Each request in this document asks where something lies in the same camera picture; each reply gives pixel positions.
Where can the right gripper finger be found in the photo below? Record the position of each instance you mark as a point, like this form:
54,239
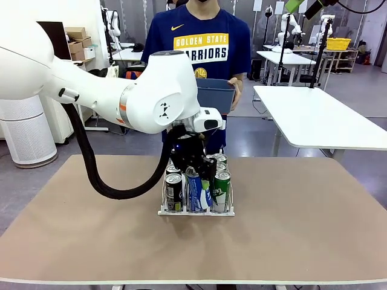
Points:
316,9
294,4

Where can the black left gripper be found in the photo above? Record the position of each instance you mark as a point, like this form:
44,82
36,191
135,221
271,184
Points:
186,148

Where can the blue beverage can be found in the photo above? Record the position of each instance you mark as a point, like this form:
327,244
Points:
193,197

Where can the white Franka left robot arm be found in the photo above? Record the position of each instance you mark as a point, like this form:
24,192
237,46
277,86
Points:
90,87

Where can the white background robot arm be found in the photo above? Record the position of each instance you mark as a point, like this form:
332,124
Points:
285,27
112,21
325,27

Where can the person's left forearm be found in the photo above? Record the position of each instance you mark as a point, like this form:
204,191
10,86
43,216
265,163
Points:
239,75

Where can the black beverage can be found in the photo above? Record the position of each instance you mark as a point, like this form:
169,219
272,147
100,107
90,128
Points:
173,193
171,169

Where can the white can dispenser rack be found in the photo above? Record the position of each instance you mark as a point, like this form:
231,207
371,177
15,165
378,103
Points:
196,214

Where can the person's left hand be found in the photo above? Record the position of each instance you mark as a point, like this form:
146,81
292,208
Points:
239,89

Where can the white paper sign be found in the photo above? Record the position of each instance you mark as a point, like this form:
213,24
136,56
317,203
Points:
279,7

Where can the yellow plastic crate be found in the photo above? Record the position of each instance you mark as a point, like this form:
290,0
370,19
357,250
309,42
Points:
338,44

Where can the black pole stand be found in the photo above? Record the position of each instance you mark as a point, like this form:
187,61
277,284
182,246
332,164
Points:
282,51

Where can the black tripod stand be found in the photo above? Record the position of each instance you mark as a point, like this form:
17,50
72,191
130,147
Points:
319,57

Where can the white background table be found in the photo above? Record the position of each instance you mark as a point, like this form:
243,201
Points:
130,55
287,59

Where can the low wooden shelf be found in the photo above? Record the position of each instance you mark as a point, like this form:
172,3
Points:
344,62

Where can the red background object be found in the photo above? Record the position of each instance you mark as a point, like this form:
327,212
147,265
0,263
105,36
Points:
364,57

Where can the person in navy blue shirt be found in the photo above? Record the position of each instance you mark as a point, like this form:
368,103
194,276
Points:
211,24

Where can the small white side table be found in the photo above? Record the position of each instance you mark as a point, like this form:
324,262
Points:
93,129

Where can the large white table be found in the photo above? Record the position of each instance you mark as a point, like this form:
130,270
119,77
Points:
317,117

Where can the black cap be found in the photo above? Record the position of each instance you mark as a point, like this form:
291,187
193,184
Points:
137,47

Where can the small white storage box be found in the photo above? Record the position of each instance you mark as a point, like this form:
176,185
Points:
89,53

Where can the brown cardboard box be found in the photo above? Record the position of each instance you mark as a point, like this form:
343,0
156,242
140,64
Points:
80,46
76,33
78,56

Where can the white cylindrical air purifier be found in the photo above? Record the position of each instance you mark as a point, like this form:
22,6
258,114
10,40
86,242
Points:
24,133

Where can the black computer monitor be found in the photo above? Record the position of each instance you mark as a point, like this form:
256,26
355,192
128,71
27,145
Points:
56,39

